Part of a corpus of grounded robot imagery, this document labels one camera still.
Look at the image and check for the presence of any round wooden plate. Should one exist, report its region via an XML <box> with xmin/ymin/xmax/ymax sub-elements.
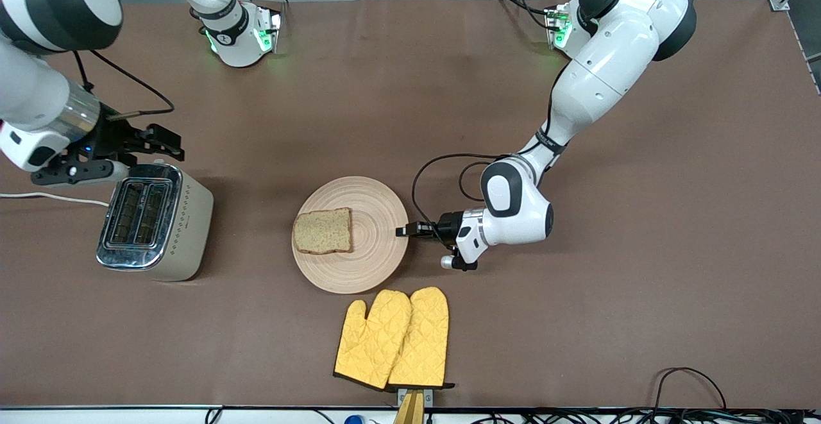
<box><xmin>291</xmin><ymin>176</ymin><xmax>410</xmax><ymax>295</ymax></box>

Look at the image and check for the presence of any brown bread slice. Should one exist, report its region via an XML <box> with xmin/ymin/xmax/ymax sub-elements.
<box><xmin>292</xmin><ymin>207</ymin><xmax>354</xmax><ymax>255</ymax></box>

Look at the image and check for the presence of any chrome two-slot toaster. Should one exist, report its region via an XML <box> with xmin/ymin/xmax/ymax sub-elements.
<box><xmin>96</xmin><ymin>162</ymin><xmax>215</xmax><ymax>282</ymax></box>

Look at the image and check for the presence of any yellow quilted oven mitt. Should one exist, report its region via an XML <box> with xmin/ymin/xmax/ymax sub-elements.
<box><xmin>333</xmin><ymin>289</ymin><xmax>412</xmax><ymax>391</ymax></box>
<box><xmin>387</xmin><ymin>286</ymin><xmax>456</xmax><ymax>391</ymax></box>

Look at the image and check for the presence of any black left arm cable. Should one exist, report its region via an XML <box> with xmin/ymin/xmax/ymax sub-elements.
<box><xmin>411</xmin><ymin>153</ymin><xmax>515</xmax><ymax>227</ymax></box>

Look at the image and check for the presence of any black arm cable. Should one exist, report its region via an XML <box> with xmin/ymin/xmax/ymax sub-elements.
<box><xmin>411</xmin><ymin>153</ymin><xmax>515</xmax><ymax>227</ymax></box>
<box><xmin>72</xmin><ymin>49</ymin><xmax>175</xmax><ymax>120</ymax></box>

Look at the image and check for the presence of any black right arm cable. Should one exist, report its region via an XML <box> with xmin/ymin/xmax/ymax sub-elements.
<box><xmin>72</xmin><ymin>49</ymin><xmax>175</xmax><ymax>120</ymax></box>

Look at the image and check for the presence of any white toaster power cable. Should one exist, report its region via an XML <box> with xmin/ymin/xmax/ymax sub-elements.
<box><xmin>0</xmin><ymin>191</ymin><xmax>111</xmax><ymax>208</ymax></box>

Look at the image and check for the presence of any black left base cable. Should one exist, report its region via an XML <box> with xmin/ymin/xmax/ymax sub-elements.
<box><xmin>493</xmin><ymin>0</ymin><xmax>554</xmax><ymax>31</ymax></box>

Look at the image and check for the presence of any black cable bundle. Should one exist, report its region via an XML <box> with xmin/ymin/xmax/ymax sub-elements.
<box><xmin>423</xmin><ymin>407</ymin><xmax>821</xmax><ymax>424</ymax></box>

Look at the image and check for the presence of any black looped cable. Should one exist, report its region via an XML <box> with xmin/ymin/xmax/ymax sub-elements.
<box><xmin>651</xmin><ymin>366</ymin><xmax>729</xmax><ymax>412</ymax></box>

